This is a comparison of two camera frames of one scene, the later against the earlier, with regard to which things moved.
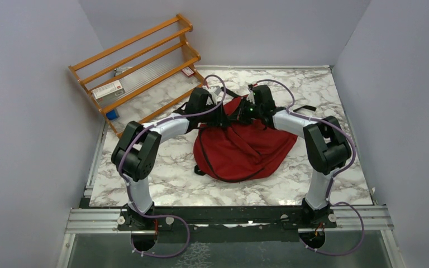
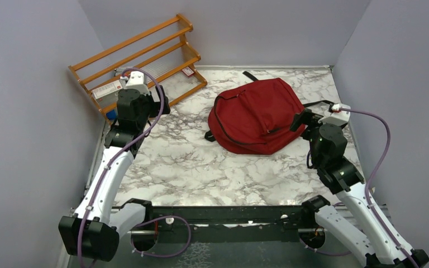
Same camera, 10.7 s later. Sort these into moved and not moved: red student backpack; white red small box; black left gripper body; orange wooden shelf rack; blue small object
Moved: black left gripper body; red student backpack
Not moved: orange wooden shelf rack; blue small object; white red small box
